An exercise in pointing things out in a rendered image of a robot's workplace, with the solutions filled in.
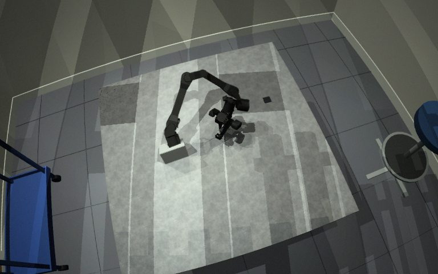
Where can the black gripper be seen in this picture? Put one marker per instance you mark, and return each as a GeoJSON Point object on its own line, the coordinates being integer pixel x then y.
{"type": "Point", "coordinates": [234, 124]}

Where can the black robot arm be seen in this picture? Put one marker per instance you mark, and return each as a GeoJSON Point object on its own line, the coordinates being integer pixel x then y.
{"type": "Point", "coordinates": [173, 121]}

